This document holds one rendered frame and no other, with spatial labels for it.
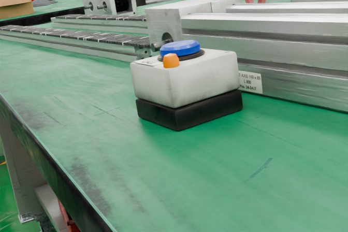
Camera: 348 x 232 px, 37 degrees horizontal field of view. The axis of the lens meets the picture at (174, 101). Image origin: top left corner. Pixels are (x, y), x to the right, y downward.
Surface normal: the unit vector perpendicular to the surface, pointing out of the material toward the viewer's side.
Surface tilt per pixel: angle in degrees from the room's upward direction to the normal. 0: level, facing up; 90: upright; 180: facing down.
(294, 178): 0
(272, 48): 90
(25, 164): 90
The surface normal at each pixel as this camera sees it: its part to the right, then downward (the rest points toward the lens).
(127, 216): -0.15, -0.96
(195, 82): 0.53, 0.15
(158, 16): -0.84, 0.26
